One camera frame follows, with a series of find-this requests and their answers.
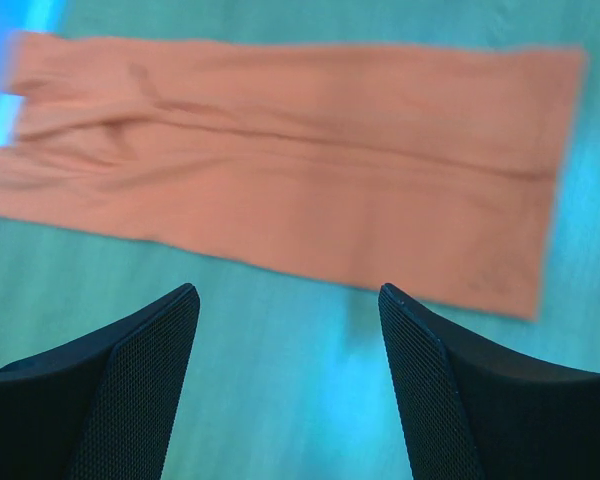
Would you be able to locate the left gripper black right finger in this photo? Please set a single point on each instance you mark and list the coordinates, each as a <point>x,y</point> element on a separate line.
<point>473,409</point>

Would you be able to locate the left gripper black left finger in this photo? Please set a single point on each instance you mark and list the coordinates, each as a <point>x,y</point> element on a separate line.
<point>101,406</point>

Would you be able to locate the orange t-shirt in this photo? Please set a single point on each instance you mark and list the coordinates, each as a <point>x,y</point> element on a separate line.
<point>431,168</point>

